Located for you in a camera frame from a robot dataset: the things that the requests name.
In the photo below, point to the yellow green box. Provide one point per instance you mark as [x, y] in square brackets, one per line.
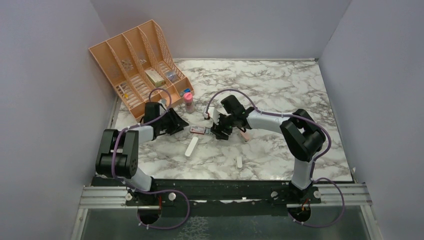
[155, 78]

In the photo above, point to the long white stapler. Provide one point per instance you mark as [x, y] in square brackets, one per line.
[191, 147]

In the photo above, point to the peach plastic desk organizer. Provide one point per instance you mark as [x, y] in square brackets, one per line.
[124, 59]

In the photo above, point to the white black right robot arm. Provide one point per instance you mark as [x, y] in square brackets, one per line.
[303, 137]

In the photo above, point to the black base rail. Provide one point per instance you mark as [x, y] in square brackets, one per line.
[177, 198]

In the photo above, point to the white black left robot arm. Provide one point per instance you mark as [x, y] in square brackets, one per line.
[118, 154]

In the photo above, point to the staple box tray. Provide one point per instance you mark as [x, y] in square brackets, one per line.
[207, 131]

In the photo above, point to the pink cap glue bottle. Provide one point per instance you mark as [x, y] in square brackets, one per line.
[189, 102]

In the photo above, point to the red staple box sleeve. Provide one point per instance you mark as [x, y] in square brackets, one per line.
[198, 130]

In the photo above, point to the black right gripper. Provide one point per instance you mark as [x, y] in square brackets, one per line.
[217, 129]

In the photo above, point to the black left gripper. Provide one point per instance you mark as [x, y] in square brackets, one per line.
[177, 123]

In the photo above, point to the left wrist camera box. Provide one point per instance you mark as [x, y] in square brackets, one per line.
[163, 102]

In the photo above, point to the clear bag of clips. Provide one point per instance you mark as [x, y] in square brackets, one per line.
[172, 76]

